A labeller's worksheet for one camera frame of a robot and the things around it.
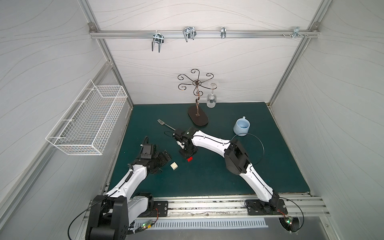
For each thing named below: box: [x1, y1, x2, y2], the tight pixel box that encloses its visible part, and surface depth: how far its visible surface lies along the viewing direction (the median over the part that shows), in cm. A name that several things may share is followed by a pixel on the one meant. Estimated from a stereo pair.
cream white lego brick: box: [170, 161, 178, 171], surface depth 88 cm
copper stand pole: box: [177, 68, 218, 117], surface depth 92 cm
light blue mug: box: [233, 116, 250, 137], surface depth 102 cm
